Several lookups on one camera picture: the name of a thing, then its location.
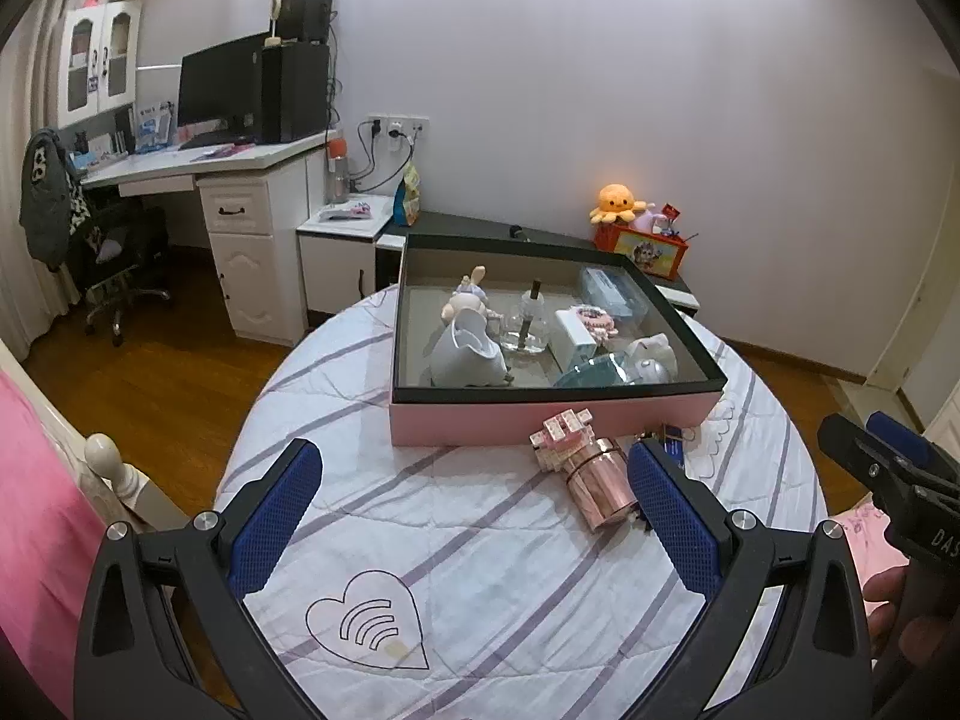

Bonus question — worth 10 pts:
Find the rose gold metallic canister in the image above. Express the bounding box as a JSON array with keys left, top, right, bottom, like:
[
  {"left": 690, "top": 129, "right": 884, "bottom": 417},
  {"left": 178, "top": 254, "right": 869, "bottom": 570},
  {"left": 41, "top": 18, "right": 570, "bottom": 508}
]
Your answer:
[{"left": 562, "top": 437, "right": 641, "bottom": 532}]

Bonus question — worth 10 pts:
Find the teal heart-shaped case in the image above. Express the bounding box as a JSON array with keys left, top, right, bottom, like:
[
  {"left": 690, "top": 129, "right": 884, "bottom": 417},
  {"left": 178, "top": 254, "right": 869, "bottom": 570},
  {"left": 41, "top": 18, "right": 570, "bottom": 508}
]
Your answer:
[{"left": 553, "top": 353, "right": 638, "bottom": 388}]

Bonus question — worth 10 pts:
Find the clear plastic floss box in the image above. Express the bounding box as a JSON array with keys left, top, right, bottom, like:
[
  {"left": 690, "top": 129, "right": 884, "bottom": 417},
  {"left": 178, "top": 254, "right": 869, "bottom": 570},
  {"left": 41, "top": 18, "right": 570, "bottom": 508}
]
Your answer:
[{"left": 579, "top": 266, "right": 651, "bottom": 330}]

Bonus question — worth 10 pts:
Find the white rectangular box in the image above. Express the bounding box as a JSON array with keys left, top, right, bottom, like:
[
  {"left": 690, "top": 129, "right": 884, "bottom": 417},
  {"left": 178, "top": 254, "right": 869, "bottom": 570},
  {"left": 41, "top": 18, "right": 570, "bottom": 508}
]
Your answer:
[{"left": 548, "top": 309, "right": 597, "bottom": 372}]

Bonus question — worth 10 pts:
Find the clear glass bottle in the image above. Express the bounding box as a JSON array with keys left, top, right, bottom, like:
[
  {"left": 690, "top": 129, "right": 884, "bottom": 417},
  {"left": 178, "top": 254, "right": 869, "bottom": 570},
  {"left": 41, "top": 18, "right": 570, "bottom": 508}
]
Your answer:
[{"left": 500, "top": 280, "right": 550, "bottom": 356}]

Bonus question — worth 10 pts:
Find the white plug-in night light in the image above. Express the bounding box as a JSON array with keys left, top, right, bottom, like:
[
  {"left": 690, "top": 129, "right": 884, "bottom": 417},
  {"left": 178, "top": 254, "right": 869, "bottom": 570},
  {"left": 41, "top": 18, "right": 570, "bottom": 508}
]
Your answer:
[{"left": 430, "top": 309, "right": 508, "bottom": 388}]

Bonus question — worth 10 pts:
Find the white astronaut figurine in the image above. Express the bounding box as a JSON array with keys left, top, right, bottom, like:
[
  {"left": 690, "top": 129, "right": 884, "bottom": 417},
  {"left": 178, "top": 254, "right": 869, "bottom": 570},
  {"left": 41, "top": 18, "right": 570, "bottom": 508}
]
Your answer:
[{"left": 625, "top": 333, "right": 679, "bottom": 383}]

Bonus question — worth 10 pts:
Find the doll figurine with bunny ears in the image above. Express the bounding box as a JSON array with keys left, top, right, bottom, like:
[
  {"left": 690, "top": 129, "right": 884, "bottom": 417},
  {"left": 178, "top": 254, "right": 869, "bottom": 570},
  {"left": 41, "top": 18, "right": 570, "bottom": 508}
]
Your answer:
[{"left": 441, "top": 265, "right": 503, "bottom": 335}]

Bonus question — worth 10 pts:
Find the person's right hand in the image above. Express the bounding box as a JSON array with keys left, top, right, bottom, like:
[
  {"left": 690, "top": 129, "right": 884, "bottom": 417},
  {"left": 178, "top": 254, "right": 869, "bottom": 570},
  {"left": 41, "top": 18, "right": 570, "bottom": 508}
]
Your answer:
[{"left": 860, "top": 564, "right": 960, "bottom": 665}]

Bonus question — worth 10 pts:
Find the pink quilt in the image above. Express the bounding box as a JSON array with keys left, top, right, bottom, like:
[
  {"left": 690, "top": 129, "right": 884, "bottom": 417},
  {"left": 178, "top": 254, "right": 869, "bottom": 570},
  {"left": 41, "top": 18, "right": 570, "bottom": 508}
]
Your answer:
[{"left": 2, "top": 377, "right": 104, "bottom": 718}]

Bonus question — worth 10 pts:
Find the white bedpost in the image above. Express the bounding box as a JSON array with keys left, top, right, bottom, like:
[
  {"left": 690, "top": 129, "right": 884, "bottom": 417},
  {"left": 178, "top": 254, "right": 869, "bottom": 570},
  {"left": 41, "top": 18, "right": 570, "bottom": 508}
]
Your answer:
[{"left": 85, "top": 433, "right": 164, "bottom": 520}]

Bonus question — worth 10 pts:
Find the blue gold long box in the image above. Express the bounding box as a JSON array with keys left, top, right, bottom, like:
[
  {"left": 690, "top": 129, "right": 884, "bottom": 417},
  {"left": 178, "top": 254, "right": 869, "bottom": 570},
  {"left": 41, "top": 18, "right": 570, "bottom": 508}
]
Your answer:
[{"left": 640, "top": 424, "right": 700, "bottom": 466}]

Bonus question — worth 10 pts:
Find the white striped bed cover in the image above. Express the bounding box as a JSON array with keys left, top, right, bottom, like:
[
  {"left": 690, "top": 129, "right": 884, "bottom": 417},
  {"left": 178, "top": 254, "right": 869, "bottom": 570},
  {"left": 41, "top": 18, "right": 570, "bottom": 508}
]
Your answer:
[{"left": 213, "top": 283, "right": 832, "bottom": 720}]

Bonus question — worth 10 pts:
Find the pink white block figure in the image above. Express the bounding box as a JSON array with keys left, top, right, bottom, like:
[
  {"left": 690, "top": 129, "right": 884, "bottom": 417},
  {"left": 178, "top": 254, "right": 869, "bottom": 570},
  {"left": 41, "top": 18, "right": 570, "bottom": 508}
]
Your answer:
[{"left": 529, "top": 410, "right": 596, "bottom": 472}]

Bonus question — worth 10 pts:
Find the purple plush toy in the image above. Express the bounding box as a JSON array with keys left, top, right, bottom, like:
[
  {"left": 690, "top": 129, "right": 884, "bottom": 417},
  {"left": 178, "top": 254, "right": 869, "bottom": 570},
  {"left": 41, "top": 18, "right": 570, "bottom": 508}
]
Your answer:
[{"left": 630, "top": 203, "right": 667, "bottom": 234}]

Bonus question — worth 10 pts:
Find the white curtain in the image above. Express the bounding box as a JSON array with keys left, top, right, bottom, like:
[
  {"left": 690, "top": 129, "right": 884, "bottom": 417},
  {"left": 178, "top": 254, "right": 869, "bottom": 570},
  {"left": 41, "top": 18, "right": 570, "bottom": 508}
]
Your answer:
[{"left": 2, "top": 0, "right": 68, "bottom": 361}]

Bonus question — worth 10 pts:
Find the orange octopus plush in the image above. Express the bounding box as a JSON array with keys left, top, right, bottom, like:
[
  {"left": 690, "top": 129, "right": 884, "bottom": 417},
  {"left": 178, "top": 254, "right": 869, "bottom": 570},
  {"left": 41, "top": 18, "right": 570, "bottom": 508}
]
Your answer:
[{"left": 589, "top": 184, "right": 647, "bottom": 224}]

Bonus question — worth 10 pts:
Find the black office chair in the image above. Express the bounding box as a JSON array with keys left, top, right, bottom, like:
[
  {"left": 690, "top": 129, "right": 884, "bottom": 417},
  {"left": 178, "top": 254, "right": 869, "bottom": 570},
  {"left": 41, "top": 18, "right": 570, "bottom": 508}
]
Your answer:
[{"left": 67, "top": 199, "right": 171, "bottom": 348}]

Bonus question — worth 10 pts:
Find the white bedside cabinet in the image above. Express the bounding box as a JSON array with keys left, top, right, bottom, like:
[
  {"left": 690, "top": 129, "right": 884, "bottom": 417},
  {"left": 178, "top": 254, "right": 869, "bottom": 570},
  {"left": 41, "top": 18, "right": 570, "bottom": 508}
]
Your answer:
[{"left": 296, "top": 193, "right": 392, "bottom": 316}]

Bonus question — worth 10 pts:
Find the pink box with black rim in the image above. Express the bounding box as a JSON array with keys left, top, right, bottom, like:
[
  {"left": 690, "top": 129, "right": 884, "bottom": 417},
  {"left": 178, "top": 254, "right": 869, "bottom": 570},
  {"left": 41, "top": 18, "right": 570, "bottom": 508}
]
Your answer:
[{"left": 389, "top": 236, "right": 726, "bottom": 445}]

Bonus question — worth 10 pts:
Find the dark jacket on chair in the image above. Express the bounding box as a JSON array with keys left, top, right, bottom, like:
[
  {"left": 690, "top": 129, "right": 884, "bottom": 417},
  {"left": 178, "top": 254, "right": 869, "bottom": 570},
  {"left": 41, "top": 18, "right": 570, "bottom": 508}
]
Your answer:
[{"left": 20, "top": 128, "right": 91, "bottom": 273}]

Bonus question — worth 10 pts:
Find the white desk with drawers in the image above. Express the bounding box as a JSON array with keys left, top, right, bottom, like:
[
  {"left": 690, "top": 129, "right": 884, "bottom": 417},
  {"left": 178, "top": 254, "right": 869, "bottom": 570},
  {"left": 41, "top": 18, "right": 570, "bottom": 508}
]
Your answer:
[{"left": 83, "top": 130, "right": 340, "bottom": 348}]

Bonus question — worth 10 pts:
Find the snack bag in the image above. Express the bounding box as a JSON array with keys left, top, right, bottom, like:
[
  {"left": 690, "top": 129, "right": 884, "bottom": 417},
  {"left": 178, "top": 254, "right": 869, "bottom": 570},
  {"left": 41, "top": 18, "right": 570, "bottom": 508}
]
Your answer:
[{"left": 392, "top": 163, "right": 421, "bottom": 227}]

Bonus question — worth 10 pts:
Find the bottle with orange cap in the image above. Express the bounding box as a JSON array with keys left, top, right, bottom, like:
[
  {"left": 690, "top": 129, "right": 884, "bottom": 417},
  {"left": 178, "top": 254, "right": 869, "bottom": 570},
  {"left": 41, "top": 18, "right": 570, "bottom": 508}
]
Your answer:
[{"left": 327, "top": 137, "right": 350, "bottom": 203}]

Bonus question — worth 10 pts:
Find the black computer monitor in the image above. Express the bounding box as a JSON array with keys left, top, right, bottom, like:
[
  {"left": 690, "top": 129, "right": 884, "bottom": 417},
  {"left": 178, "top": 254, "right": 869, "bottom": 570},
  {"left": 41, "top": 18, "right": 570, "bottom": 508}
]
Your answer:
[{"left": 178, "top": 32, "right": 267, "bottom": 137}]

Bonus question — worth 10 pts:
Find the black computer tower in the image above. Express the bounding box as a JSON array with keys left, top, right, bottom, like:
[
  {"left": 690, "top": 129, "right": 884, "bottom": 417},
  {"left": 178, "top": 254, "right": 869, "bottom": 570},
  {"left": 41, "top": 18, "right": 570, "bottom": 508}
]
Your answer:
[{"left": 259, "top": 41, "right": 329, "bottom": 145}]

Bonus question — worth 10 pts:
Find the black speaker on tower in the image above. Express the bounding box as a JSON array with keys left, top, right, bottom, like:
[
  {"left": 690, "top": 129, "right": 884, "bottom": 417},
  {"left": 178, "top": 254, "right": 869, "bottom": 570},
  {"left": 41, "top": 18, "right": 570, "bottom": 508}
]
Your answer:
[{"left": 275, "top": 0, "right": 332, "bottom": 44}]

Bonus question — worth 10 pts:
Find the white wall power strip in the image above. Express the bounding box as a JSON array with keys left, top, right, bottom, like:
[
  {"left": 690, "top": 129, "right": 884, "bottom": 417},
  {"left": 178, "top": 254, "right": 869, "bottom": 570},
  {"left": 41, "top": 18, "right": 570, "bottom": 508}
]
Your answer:
[{"left": 368, "top": 114, "right": 430, "bottom": 138}]

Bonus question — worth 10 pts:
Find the white wall cabinet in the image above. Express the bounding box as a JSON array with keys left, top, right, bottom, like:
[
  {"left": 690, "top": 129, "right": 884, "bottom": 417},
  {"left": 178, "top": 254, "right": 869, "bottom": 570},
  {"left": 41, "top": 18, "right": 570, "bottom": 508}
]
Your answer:
[{"left": 55, "top": 2, "right": 142, "bottom": 128}]

